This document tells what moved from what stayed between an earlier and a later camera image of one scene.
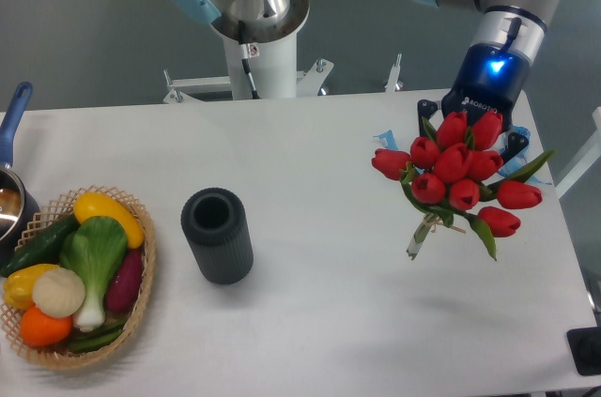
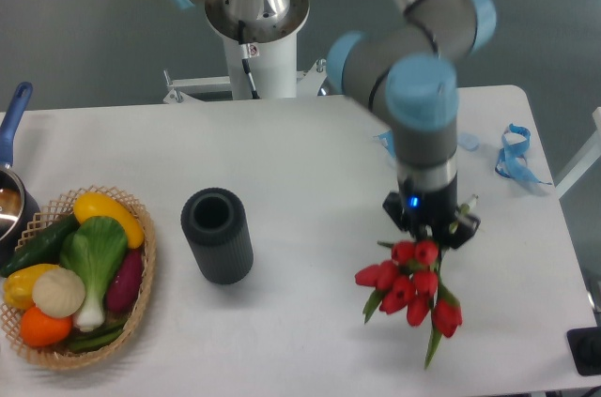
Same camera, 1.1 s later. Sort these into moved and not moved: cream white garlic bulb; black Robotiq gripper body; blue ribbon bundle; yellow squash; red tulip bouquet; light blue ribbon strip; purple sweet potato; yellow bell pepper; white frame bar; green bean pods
Moved: red tulip bouquet; black Robotiq gripper body
Not moved: yellow bell pepper; green bean pods; purple sweet potato; light blue ribbon strip; yellow squash; cream white garlic bulb; white frame bar; blue ribbon bundle
